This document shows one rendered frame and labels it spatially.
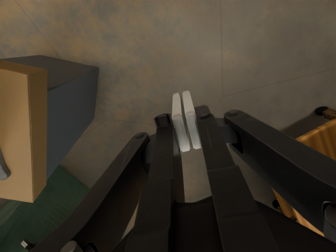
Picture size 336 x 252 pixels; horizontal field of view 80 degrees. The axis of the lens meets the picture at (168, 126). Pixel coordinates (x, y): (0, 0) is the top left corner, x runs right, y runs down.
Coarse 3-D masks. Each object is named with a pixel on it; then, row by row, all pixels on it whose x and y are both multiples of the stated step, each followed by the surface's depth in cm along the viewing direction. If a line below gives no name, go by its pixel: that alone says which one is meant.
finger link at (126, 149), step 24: (144, 144) 13; (120, 168) 11; (144, 168) 14; (96, 192) 9; (120, 192) 10; (72, 216) 8; (96, 216) 8; (120, 216) 10; (48, 240) 8; (96, 240) 8
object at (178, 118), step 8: (176, 96) 19; (176, 104) 17; (176, 112) 15; (184, 112) 21; (176, 120) 15; (184, 120) 17; (176, 128) 15; (184, 128) 15; (184, 136) 15; (184, 144) 15
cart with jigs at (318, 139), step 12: (324, 108) 124; (312, 132) 114; (324, 132) 114; (312, 144) 117; (324, 144) 117; (276, 192) 128; (276, 204) 151; (288, 204) 130; (288, 216) 137; (300, 216) 89; (312, 228) 92
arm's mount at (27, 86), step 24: (0, 72) 43; (24, 72) 44; (0, 96) 45; (24, 96) 45; (0, 120) 47; (24, 120) 47; (0, 144) 50; (24, 144) 50; (24, 168) 52; (0, 192) 56; (24, 192) 56
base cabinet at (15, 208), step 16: (64, 176) 127; (48, 192) 110; (64, 192) 118; (80, 192) 129; (16, 208) 92; (32, 208) 97; (48, 208) 104; (64, 208) 112; (0, 224) 88; (16, 224) 87; (32, 224) 93; (48, 224) 98; (0, 240) 79; (16, 240) 83; (32, 240) 88
